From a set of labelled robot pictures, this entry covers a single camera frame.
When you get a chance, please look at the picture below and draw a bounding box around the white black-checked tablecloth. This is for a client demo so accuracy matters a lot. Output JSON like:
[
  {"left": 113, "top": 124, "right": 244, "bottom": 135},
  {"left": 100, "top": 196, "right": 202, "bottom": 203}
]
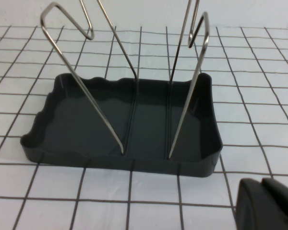
[{"left": 0, "top": 23, "right": 288, "bottom": 230}]

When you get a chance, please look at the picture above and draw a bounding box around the dark tray wire lid rack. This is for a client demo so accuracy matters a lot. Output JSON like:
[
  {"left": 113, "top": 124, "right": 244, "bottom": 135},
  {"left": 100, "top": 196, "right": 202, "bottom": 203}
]
[{"left": 21, "top": 0, "right": 224, "bottom": 179}]

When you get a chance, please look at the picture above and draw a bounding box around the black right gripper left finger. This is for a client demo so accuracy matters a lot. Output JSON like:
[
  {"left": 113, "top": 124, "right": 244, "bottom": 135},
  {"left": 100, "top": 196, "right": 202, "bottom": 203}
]
[{"left": 234, "top": 178, "right": 288, "bottom": 230}]

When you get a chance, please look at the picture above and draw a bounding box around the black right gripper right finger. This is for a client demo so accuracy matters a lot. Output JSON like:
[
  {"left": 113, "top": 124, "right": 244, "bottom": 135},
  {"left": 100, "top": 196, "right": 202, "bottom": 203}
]
[{"left": 261, "top": 177, "right": 288, "bottom": 212}]

